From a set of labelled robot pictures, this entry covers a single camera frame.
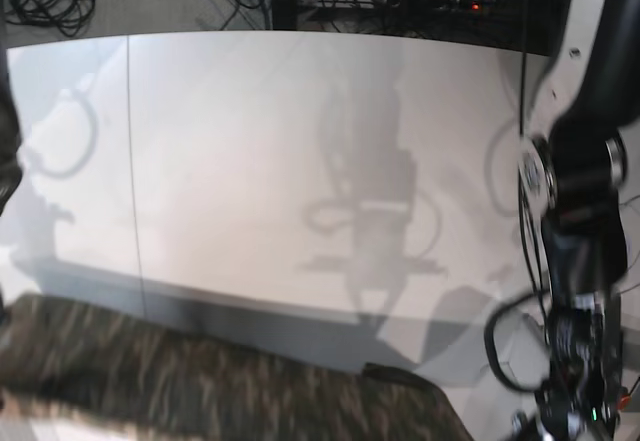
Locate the black power strip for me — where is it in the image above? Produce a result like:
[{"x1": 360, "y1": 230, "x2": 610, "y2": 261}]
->
[{"x1": 369, "y1": 0, "x2": 500, "y2": 15}]

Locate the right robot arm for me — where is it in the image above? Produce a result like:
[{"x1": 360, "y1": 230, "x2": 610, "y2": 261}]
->
[{"x1": 0, "y1": 25, "x2": 23, "y2": 212}]

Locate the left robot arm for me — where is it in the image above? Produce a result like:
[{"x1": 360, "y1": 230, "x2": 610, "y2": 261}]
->
[{"x1": 484, "y1": 0, "x2": 639, "y2": 440}]

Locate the camouflage t-shirt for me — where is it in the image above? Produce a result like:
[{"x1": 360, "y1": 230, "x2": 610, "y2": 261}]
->
[{"x1": 1, "y1": 294, "x2": 469, "y2": 440}]

